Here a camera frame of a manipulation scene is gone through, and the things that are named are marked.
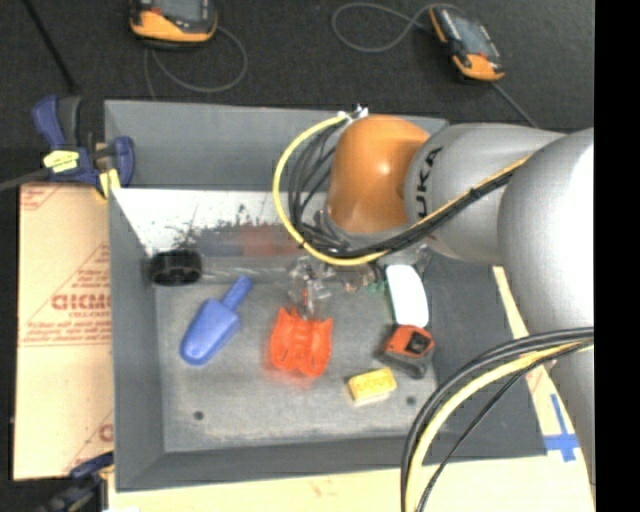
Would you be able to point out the white oval object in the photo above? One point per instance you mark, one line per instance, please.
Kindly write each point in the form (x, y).
(409, 296)

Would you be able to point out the brown cardboard board red print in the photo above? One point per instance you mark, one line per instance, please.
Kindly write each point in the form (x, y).
(60, 300)

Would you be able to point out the yellow sponge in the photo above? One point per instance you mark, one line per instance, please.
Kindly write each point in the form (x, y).
(372, 384)

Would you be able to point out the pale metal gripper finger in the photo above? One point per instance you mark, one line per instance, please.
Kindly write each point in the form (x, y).
(306, 269)
(314, 299)

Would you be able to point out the blue plastic scoop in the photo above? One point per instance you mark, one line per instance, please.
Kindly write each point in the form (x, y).
(210, 327)

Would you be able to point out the grey metal bin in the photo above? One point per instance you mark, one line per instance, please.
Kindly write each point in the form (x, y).
(240, 400)

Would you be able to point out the orange and black tape measure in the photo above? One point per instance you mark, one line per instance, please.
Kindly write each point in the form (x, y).
(409, 346)

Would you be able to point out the orange plastic toy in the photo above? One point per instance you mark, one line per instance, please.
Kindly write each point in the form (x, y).
(300, 345)

